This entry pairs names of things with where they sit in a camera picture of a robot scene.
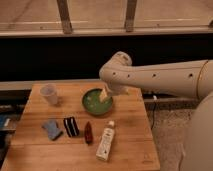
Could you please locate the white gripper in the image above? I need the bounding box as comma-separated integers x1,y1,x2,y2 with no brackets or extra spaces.
99,84,128,103

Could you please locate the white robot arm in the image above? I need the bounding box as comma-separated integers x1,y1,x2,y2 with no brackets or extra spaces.
99,51,213,171

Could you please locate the green bowl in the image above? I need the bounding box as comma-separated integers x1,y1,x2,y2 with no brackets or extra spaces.
82,88,113,116

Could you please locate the dark red small object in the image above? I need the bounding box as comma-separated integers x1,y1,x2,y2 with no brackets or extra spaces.
84,122,93,144

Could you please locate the clear plastic cup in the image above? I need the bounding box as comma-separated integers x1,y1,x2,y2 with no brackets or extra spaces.
40,84,58,105

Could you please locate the white tube bottle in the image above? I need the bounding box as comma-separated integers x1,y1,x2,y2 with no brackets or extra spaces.
96,121,115,161

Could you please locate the blue sponge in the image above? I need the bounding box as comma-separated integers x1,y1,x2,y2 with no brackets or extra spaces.
42,120,63,141

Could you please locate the left metal window post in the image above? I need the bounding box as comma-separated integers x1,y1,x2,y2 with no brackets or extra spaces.
57,0,72,34

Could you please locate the metal window post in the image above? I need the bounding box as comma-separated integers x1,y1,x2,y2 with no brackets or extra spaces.
124,0,137,32
57,0,72,34

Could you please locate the right metal window post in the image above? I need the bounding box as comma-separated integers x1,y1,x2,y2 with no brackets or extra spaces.
124,0,137,32

